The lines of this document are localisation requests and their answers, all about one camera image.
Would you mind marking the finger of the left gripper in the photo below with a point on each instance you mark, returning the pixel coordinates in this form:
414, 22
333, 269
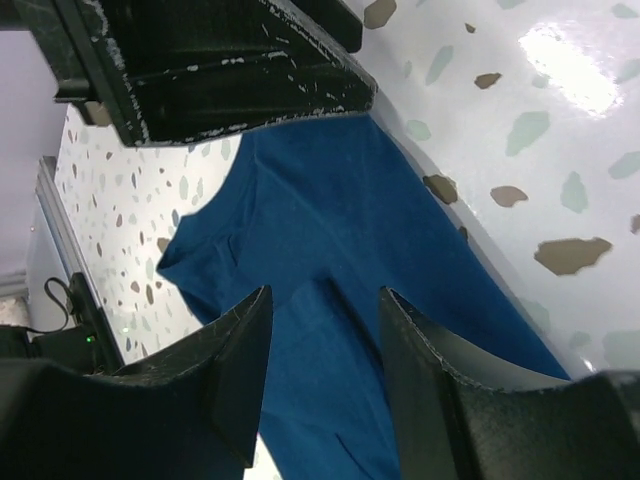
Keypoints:
187, 71
332, 16

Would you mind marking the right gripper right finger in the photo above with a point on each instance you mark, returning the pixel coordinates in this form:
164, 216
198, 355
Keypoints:
460, 412

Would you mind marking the aluminium frame rail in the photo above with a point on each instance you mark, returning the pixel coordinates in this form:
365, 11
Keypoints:
53, 251

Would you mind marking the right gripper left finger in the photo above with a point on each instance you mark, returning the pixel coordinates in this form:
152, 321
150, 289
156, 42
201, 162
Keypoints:
189, 411

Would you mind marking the dark blue t shirt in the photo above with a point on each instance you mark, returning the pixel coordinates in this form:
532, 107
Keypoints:
327, 213

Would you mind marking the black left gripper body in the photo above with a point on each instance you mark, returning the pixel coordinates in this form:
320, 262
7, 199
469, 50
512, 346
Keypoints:
64, 41

